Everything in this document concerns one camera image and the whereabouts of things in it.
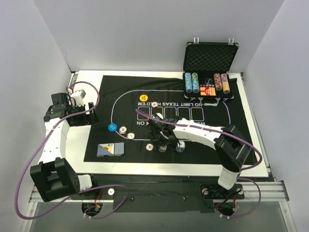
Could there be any grey white chip stack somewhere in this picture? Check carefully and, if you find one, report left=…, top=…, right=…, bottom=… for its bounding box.
left=158, top=145, right=167, bottom=152

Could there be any red white chip stack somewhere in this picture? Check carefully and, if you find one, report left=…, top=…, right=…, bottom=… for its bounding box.
left=146, top=144, right=154, bottom=151

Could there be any blue round button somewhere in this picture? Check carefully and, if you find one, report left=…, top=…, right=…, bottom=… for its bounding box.
left=108, top=123, right=118, bottom=132

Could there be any blue white chip stack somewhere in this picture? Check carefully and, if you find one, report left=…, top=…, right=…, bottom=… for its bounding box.
left=176, top=141, right=185, bottom=153

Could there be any red white single chip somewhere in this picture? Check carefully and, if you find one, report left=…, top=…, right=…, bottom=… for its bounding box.
left=119, top=126, right=127, bottom=134

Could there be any grey white single chip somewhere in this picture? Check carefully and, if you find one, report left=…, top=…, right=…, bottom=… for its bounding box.
left=127, top=132, right=135, bottom=140

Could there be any yellow dealer button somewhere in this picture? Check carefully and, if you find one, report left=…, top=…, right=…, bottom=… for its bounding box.
left=139, top=94, right=148, bottom=102

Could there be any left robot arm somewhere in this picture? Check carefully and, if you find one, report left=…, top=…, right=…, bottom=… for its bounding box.
left=30, top=90, right=99, bottom=202

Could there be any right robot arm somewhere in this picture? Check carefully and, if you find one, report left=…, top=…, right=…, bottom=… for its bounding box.
left=148, top=113, right=252, bottom=198

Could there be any black poker table mat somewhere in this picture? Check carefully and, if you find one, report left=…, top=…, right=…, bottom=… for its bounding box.
left=84, top=76, right=252, bottom=164

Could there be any blue playing card deck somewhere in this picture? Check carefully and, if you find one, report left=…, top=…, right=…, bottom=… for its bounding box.
left=97, top=142, right=125, bottom=157

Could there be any blue chip row left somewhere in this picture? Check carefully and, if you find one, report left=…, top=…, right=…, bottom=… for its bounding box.
left=184, top=72, right=193, bottom=93

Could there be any blue chip row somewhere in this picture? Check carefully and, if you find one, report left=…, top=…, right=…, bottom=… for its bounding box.
left=191, top=72, right=199, bottom=93
left=184, top=72, right=193, bottom=93

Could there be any blue chip row right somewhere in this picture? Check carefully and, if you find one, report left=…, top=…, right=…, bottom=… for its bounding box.
left=191, top=72, right=199, bottom=93

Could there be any red orange card deck box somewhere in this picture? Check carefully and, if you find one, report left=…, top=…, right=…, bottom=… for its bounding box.
left=200, top=87, right=216, bottom=96

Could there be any clear round button in case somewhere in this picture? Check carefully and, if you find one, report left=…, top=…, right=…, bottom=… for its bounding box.
left=205, top=78, right=213, bottom=85

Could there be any black poker chip case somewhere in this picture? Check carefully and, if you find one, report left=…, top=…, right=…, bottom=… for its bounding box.
left=183, top=37, right=239, bottom=106

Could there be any red chip row in case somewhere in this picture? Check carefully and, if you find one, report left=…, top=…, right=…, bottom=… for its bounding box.
left=213, top=73, right=223, bottom=91

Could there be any tan chip row in case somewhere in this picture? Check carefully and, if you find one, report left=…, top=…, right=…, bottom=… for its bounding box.
left=220, top=73, right=230, bottom=94

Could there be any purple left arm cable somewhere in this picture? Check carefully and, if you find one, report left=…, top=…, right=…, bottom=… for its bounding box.
left=15, top=81, right=130, bottom=220

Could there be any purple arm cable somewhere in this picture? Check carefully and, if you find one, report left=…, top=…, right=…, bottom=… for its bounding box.
left=15, top=81, right=130, bottom=220
left=135, top=108, right=263, bottom=219

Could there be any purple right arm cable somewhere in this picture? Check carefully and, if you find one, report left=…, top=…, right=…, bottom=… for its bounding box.
left=135, top=108, right=263, bottom=219

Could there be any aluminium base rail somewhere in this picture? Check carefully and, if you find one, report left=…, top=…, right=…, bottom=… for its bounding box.
left=29, top=180, right=289, bottom=203

